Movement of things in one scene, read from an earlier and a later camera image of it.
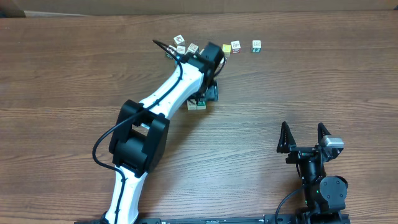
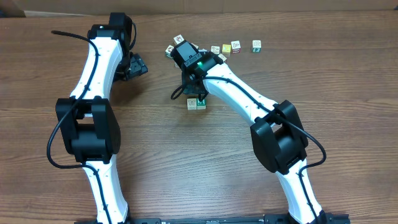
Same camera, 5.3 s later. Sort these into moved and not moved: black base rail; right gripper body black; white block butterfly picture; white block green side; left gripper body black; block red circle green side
Moved: right gripper body black; left gripper body black
Not moved: white block butterfly picture; black base rail; block red circle green side; white block green side
